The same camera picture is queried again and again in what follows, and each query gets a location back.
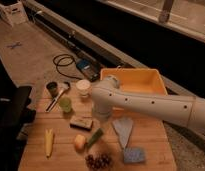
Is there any green pepper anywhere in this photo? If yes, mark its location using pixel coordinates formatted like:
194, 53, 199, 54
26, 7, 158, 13
86, 128, 103, 148

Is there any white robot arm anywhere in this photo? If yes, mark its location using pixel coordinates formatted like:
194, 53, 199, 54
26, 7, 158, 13
91, 75, 205, 135

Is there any white paper cup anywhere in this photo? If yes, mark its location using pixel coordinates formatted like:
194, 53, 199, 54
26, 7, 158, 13
76, 79, 91, 98

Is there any green plastic cup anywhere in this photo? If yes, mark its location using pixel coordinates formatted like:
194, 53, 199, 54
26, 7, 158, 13
59, 97, 72, 113

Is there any dark metal cup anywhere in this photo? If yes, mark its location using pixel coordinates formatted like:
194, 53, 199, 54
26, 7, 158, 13
46, 82, 58, 97

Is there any blue black device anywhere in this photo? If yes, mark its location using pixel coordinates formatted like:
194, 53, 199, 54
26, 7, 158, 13
76, 59, 99, 82

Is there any dark rectangular sponge block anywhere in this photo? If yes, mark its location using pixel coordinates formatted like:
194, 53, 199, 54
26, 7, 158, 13
70, 116, 93, 131

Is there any grey folded cloth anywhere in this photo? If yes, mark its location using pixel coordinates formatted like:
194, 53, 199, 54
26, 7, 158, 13
112, 117, 133, 148

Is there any yellow plastic bin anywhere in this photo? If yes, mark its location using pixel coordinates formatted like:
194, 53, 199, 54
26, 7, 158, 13
93, 68, 167, 113

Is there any yellow red apple toy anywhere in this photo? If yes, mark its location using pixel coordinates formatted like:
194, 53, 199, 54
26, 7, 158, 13
74, 134, 86, 151

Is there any yellow corn toy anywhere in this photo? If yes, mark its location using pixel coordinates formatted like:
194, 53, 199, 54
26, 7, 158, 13
45, 129, 54, 158

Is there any blue sponge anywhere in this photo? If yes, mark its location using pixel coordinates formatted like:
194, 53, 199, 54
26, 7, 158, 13
123, 147, 145, 163

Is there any purple grape bunch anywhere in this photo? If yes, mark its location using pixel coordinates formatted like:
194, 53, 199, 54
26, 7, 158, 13
85, 153, 113, 171

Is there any white cardboard box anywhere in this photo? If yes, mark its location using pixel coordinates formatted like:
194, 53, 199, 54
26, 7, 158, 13
0, 1, 28, 27

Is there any black cable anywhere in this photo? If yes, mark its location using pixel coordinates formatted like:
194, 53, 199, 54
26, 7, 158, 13
52, 53, 84, 81

